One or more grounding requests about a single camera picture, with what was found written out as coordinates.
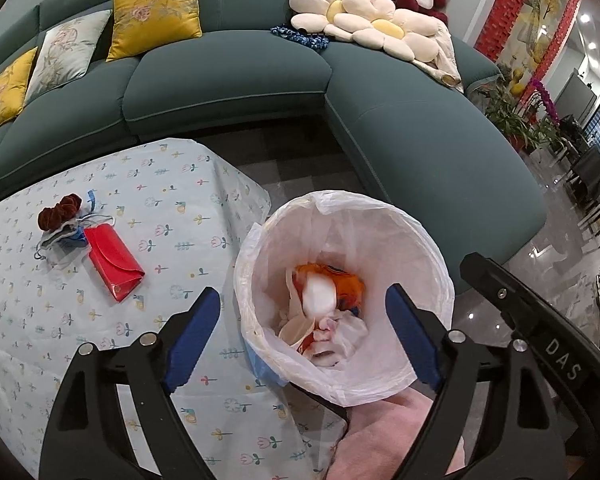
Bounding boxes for small yellow embroidered cushion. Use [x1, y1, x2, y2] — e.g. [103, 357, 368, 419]
[0, 46, 39, 141]

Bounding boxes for grey floral cushion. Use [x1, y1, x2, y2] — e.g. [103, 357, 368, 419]
[24, 9, 113, 107]

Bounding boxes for white paper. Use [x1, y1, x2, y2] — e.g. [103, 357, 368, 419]
[279, 266, 322, 350]

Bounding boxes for red wall decoration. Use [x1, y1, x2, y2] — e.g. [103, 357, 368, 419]
[475, 0, 581, 56]

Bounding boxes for light blue floral tablecloth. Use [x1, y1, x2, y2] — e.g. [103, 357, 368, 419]
[0, 137, 348, 480]

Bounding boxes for red pouch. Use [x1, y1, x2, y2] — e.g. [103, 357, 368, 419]
[83, 225, 146, 303]

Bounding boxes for white and blue face mask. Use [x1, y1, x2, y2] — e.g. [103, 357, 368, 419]
[34, 212, 117, 261]

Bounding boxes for trash bin with white bag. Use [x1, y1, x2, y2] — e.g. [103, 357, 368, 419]
[232, 190, 455, 408]

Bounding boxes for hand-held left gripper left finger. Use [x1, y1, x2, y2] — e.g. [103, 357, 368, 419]
[37, 286, 221, 480]

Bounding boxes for pink fleece blanket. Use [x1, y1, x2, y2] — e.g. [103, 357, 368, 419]
[325, 390, 468, 480]

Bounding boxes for orange plastic wrapper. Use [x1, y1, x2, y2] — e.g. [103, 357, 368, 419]
[294, 262, 366, 316]

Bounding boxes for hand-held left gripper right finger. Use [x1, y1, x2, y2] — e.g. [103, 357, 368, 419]
[385, 282, 568, 480]

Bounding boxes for dark dining chairs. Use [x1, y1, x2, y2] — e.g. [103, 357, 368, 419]
[567, 145, 600, 241]

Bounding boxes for cream flower plush cushion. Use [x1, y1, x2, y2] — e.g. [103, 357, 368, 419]
[289, 0, 366, 31]
[330, 0, 446, 63]

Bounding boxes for potted green plant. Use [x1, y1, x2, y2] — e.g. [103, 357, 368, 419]
[485, 80, 566, 156]

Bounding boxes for green sectional sofa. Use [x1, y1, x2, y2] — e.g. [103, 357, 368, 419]
[0, 0, 548, 296]

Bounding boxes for blue crochet cloth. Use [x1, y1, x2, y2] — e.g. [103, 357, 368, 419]
[271, 25, 331, 52]

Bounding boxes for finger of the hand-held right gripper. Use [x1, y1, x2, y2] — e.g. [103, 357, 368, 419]
[460, 253, 556, 333]

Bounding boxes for large yellow embroidered cushion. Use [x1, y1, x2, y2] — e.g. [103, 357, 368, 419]
[106, 0, 203, 62]

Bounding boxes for dark red velvet scrunchie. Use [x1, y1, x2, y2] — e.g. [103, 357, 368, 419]
[36, 194, 82, 233]

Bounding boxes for purple orchid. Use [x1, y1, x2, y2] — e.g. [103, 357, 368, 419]
[530, 80, 562, 126]

